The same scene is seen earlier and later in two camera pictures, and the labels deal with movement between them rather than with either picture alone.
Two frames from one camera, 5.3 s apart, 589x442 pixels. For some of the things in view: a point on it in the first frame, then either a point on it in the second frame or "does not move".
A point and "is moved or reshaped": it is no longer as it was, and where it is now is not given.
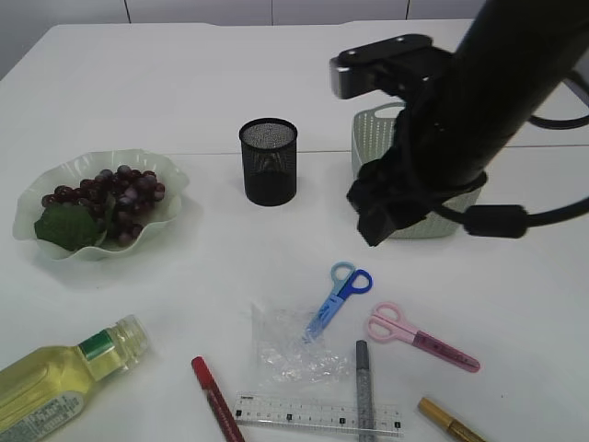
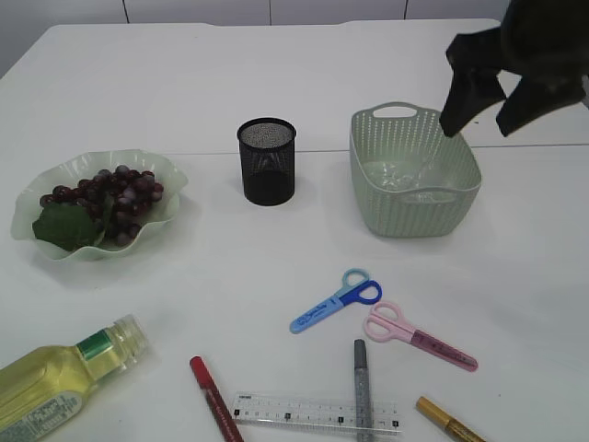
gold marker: x=463 y=431 does not move
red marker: x=218 y=403 does not move
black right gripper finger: x=375 y=225 → x=475 y=87
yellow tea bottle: x=45 y=389 does not move
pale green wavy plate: x=82 y=167 does not move
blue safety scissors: x=345 y=281 is moved or reshaped
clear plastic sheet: x=282 y=356 is moved or reshaped
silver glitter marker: x=364 y=409 does not move
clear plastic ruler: x=315 y=413 does not move
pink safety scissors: x=387 y=323 does not move
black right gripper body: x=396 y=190 → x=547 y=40
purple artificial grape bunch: x=112 y=204 does not move
